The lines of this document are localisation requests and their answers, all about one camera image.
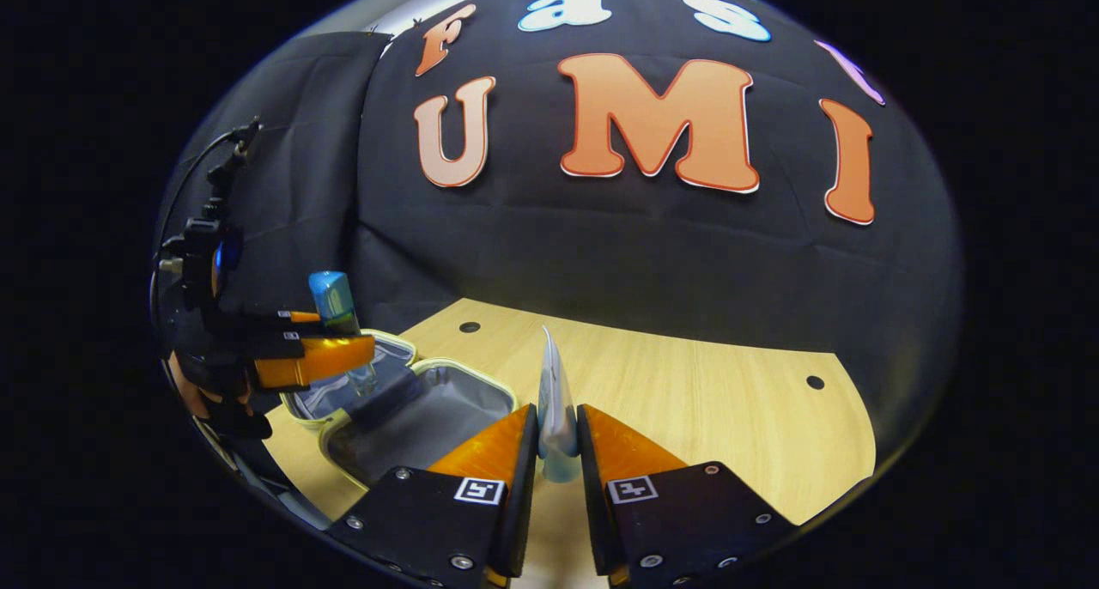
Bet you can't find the blue clear bottle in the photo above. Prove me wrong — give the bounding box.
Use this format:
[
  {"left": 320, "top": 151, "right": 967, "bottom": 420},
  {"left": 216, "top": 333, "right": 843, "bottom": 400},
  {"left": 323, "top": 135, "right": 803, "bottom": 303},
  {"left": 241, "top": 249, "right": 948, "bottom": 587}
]
[{"left": 308, "top": 270, "right": 379, "bottom": 398}]

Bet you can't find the black backdrop cloth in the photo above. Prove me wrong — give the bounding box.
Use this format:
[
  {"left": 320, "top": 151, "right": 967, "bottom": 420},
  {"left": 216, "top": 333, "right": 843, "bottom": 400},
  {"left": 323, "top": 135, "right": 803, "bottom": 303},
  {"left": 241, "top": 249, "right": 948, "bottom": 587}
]
[{"left": 155, "top": 0, "right": 962, "bottom": 452}]

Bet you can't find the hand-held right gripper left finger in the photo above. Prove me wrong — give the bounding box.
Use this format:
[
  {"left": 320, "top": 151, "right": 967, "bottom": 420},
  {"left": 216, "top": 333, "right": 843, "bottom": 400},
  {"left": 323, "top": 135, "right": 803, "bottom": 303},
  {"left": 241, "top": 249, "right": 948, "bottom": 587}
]
[{"left": 326, "top": 403, "right": 540, "bottom": 588}]

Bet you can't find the blue white tube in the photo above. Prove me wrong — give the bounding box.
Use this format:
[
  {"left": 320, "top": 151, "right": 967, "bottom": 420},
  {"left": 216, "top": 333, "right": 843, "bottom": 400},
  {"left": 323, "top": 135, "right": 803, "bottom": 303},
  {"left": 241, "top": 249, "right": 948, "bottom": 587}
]
[{"left": 537, "top": 325, "right": 581, "bottom": 484}]

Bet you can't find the cream yellow suitcase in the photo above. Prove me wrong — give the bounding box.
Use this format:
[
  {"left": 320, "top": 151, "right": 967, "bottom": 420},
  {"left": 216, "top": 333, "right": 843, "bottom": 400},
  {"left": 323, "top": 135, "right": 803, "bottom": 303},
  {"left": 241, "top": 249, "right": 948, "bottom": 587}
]
[{"left": 279, "top": 329, "right": 520, "bottom": 489}]

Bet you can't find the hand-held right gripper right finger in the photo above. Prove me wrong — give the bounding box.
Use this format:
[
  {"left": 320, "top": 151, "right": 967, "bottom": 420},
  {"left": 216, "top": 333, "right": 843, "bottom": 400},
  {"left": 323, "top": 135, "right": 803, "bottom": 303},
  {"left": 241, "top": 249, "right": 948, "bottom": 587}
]
[{"left": 575, "top": 403, "right": 799, "bottom": 588}]

